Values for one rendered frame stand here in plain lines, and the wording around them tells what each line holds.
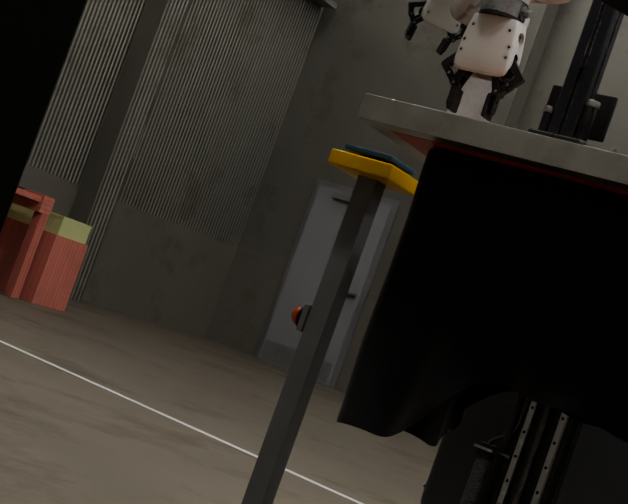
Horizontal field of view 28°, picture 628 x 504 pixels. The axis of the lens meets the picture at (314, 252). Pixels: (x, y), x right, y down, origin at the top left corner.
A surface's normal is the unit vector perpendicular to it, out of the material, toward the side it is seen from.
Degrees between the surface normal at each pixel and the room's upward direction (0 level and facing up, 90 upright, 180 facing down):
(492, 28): 91
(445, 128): 90
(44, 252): 90
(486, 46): 93
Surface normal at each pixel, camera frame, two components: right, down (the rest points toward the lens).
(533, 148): -0.47, -0.22
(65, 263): 0.82, 0.27
